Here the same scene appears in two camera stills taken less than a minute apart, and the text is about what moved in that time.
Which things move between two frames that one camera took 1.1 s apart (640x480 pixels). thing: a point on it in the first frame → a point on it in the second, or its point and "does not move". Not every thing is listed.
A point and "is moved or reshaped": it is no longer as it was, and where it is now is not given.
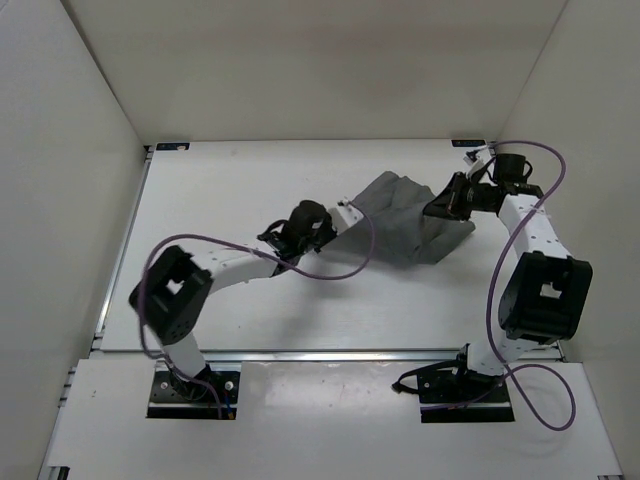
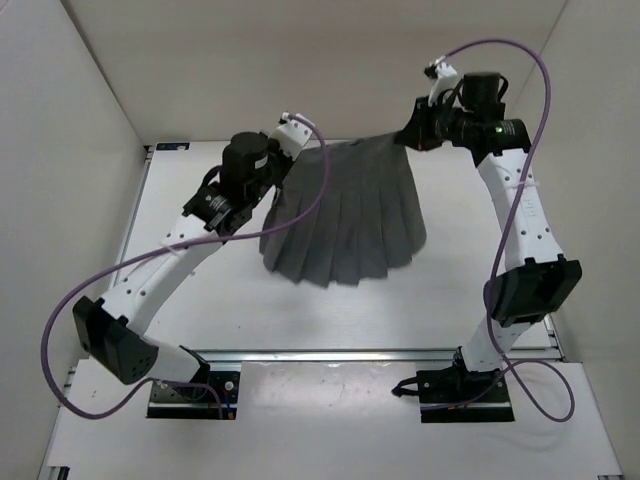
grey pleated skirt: x=392 y=216 is moved or reshaped
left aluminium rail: x=99 y=335 does not move
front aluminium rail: x=330 y=356 does not move
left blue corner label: x=172 y=146 does not move
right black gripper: x=447 y=203 → x=418 y=135
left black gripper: x=331 y=231 → x=282 y=175
